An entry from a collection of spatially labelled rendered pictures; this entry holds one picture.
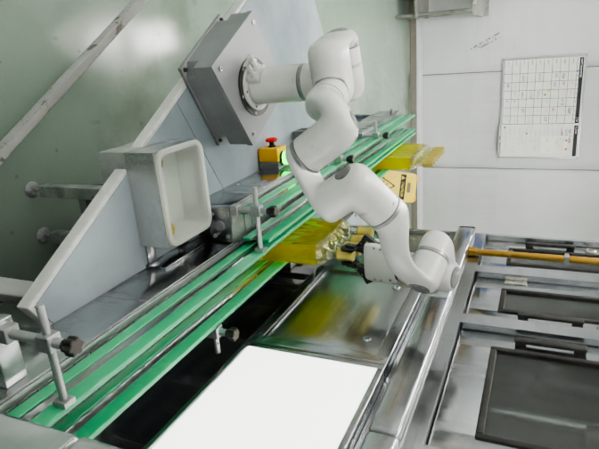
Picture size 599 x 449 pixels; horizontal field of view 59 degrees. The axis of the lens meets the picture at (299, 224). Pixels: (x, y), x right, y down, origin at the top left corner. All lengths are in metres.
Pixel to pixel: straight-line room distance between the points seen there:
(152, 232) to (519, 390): 0.86
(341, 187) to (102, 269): 0.54
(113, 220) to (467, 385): 0.83
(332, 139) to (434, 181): 6.38
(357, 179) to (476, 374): 0.50
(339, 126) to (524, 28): 6.10
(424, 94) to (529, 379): 6.19
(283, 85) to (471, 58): 5.82
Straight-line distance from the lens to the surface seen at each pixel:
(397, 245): 1.11
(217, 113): 1.46
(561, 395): 1.23
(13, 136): 1.76
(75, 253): 1.16
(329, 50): 1.22
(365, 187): 1.05
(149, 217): 1.25
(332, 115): 1.07
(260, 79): 1.44
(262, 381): 1.15
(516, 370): 1.28
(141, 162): 1.22
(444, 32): 7.17
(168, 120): 1.37
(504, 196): 7.37
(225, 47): 1.42
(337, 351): 1.22
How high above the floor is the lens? 1.59
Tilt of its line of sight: 24 degrees down
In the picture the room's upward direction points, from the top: 94 degrees clockwise
